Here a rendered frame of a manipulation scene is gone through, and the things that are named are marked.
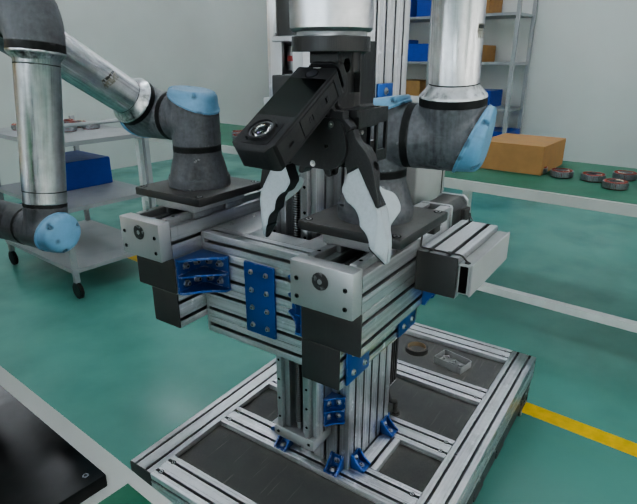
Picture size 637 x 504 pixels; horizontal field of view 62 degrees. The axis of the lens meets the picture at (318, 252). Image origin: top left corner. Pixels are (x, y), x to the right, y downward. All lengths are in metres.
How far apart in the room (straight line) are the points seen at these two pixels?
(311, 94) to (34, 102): 0.67
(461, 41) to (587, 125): 5.95
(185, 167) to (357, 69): 0.83
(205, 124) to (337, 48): 0.84
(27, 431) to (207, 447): 0.84
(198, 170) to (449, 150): 0.62
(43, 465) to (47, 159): 0.51
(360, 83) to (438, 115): 0.42
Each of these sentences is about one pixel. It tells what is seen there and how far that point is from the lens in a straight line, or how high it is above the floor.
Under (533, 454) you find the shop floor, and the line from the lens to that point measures 2.16.
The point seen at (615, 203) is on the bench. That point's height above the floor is 0.74.
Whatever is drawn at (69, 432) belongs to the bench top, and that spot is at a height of 0.75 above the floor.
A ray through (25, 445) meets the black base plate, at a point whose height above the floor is 0.77.
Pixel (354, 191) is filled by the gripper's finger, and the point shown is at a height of 1.22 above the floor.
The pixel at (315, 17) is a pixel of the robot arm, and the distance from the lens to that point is 0.48.
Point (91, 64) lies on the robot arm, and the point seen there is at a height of 1.32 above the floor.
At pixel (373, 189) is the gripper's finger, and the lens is 0.47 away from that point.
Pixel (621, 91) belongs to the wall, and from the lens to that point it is 6.76.
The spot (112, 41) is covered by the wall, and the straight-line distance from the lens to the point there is 7.20.
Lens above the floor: 1.34
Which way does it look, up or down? 20 degrees down
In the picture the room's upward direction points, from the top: straight up
